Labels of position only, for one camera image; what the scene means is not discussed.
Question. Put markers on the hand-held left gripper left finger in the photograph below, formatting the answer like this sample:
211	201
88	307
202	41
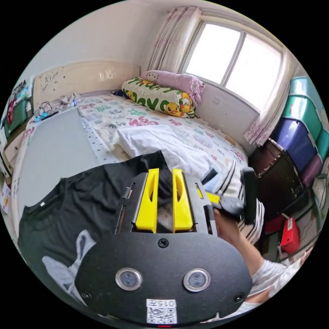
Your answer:
147	203

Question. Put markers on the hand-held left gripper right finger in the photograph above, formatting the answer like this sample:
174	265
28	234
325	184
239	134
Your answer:
182	205

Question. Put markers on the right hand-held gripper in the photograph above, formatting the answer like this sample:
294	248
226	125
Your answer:
232	207

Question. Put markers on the black short sleeve shirt with print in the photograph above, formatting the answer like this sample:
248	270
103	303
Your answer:
77	200

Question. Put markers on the person's right forearm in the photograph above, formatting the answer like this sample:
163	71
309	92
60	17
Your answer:
248	254

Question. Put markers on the person's right hand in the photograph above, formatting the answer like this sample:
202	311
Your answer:
227	228

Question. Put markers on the dark brown cupboard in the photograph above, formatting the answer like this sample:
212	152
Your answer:
277	174

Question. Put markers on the red box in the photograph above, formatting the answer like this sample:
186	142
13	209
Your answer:
290	235

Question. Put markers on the person's body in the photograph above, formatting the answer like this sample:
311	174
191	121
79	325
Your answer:
275	277

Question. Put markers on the stack of plastic storage boxes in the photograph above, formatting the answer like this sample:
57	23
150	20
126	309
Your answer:
298	133

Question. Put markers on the rolled quilt with duck print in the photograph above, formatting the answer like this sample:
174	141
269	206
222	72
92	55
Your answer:
154	96

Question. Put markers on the bed with printed sheet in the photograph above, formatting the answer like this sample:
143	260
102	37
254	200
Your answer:
51	154

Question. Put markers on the pale pink curtain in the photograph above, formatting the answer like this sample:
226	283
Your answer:
277	108
169	36

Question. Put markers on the rolled pink quilt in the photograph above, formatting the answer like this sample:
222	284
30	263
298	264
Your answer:
177	79

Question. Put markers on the window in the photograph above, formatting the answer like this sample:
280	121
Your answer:
231	59

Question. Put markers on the beige nightstand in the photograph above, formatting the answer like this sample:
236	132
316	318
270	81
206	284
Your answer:
12	146

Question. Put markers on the green box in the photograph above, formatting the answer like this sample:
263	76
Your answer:
16	117

